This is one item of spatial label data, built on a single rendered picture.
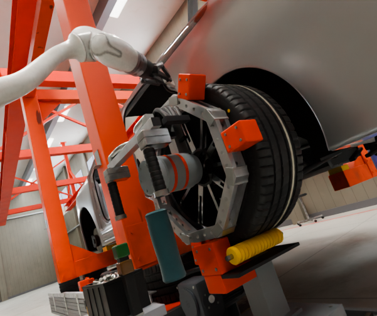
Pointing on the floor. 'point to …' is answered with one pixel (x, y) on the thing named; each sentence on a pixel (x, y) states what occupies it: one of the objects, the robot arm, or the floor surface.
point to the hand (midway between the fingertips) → (169, 81)
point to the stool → (306, 212)
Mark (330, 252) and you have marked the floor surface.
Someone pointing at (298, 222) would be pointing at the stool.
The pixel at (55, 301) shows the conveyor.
